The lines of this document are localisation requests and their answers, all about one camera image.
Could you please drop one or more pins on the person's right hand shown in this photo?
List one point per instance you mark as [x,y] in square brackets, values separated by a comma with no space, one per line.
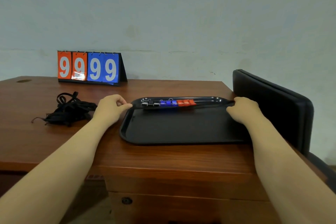
[245,112]

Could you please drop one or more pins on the person's left hand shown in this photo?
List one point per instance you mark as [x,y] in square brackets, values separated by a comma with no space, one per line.
[109,109]

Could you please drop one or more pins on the person's right thumb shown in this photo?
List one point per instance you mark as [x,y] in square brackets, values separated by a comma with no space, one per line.
[230,111]

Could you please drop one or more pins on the person's left thumb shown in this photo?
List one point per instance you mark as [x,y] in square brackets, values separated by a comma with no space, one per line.
[125,106]

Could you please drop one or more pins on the small black oval tray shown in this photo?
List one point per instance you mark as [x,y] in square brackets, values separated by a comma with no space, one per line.
[210,100]

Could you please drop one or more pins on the person's left forearm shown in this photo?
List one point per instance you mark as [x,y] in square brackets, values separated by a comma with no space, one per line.
[52,168]

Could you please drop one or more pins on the person's right forearm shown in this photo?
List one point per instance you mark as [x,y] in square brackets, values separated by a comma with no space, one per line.
[286,174]

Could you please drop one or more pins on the black binder clip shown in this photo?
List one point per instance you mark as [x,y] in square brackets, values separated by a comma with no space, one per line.
[144,104]
[156,103]
[150,103]

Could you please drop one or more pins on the blue binder clip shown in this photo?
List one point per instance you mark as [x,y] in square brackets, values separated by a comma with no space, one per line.
[168,103]
[163,103]
[174,103]

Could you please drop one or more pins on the red binder clip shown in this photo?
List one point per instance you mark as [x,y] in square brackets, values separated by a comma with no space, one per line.
[186,102]
[192,102]
[180,103]

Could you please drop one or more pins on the black padded chair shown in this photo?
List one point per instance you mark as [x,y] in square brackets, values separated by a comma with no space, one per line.
[273,100]

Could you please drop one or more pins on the orange and blue flip scoreboard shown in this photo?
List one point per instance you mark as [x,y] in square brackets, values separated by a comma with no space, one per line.
[94,67]

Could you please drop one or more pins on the large black rectangular tray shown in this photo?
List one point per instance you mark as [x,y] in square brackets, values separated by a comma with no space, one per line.
[181,126]

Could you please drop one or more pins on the brown wooden desk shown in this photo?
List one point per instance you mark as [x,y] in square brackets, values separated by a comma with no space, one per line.
[170,163]

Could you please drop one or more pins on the round metal drawer lock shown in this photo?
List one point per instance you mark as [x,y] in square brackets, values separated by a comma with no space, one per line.
[126,200]

